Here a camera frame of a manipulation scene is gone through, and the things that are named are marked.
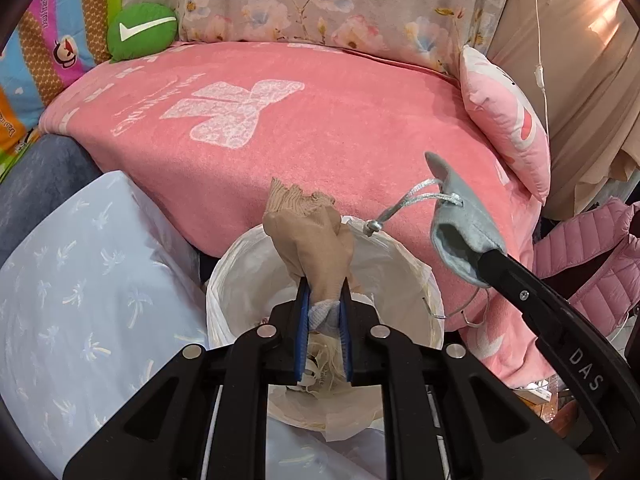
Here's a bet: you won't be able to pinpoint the pink bow print blanket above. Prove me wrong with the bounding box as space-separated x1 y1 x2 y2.
39 40 557 387

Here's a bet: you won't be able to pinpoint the small pink pillow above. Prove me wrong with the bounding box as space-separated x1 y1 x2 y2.
459 45 552 206

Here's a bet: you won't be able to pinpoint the colourful striped cartoon blanket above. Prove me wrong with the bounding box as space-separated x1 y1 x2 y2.
0 0 127 182

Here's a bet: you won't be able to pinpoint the grey felt drawstring pouch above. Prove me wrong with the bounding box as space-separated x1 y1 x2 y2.
366 151 507 289

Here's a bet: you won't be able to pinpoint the light blue printed tablecloth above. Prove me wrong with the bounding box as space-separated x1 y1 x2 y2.
0 170 381 480

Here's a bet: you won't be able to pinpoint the beige sock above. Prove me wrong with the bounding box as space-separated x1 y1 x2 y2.
262 177 359 334

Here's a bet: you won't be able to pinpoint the white lined trash bin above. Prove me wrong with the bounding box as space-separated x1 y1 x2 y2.
206 215 445 443

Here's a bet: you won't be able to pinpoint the beige curtain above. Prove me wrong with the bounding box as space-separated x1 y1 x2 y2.
486 0 640 221

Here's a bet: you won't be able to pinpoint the floral grey quilt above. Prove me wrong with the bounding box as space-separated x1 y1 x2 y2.
122 0 522 79

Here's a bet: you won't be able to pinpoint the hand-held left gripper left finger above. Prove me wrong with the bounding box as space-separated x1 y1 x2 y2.
62 277 313 480

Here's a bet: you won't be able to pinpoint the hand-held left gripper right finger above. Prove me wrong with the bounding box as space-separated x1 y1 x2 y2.
337 277 591 480

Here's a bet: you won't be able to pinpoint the green round pillow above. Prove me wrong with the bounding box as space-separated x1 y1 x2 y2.
107 4 179 64

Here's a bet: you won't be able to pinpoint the pink down jacket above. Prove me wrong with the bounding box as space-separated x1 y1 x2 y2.
531 197 640 337

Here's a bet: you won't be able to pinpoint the discarded cloths in bin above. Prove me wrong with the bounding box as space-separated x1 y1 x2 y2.
306 337 347 387

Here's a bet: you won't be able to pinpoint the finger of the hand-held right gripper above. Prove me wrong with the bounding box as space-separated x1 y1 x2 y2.
472 249 572 342

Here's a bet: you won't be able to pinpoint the white cable with switch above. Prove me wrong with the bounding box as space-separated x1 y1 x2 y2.
526 0 552 138

